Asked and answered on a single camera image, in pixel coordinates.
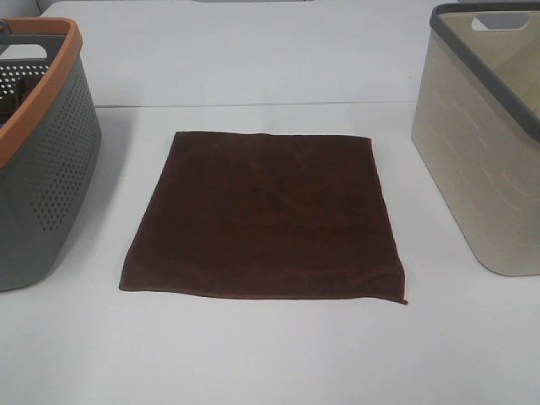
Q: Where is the beige basket with grey rim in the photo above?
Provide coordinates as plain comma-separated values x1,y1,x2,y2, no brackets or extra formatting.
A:
412,2,539,276

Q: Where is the brown towel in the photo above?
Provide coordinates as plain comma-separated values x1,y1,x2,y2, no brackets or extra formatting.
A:
119,131,405,303

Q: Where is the grey basket with orange rim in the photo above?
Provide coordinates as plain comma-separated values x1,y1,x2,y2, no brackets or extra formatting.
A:
1,17,101,291

